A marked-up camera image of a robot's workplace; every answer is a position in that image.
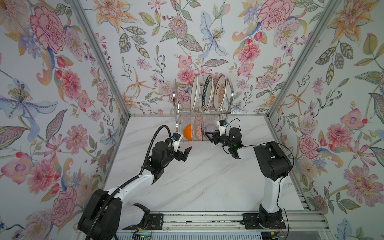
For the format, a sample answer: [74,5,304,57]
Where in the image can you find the lilac bowl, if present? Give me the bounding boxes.
[202,124,219,141]

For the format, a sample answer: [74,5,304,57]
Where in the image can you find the red floral patterned bowl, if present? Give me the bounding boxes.
[195,125,203,141]

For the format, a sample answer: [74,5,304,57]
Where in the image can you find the orange bowl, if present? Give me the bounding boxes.
[183,124,193,141]

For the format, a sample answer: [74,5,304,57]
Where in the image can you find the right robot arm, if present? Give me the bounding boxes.
[205,128,293,229]

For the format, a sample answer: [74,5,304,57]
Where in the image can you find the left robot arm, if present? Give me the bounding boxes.
[78,139,192,240]

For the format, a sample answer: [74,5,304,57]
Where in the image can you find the chrome two-tier dish rack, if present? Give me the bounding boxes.
[172,74,235,143]

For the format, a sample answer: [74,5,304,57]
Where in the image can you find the orange patterned plate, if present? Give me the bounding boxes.
[213,75,227,112]

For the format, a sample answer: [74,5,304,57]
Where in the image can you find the dark-rimmed lettered plate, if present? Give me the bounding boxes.
[202,75,214,112]

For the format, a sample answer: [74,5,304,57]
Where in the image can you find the white plate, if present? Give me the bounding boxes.
[190,76,200,111]

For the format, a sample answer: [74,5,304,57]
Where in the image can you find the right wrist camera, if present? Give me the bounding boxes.
[217,120,228,136]

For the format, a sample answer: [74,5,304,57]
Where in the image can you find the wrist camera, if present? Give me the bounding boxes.
[217,120,228,136]
[172,132,183,152]

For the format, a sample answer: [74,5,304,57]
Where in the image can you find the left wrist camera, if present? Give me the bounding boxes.
[172,132,183,152]

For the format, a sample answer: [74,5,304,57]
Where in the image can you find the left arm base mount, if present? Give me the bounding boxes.
[119,203,164,230]

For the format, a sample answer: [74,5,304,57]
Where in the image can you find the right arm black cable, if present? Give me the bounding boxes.
[221,118,296,240]

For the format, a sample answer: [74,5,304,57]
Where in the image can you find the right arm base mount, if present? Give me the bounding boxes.
[241,212,287,230]

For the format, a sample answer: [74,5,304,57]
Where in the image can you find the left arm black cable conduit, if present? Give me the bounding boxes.
[85,124,172,240]

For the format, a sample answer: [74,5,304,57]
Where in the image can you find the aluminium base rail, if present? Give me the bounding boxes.
[73,210,331,233]

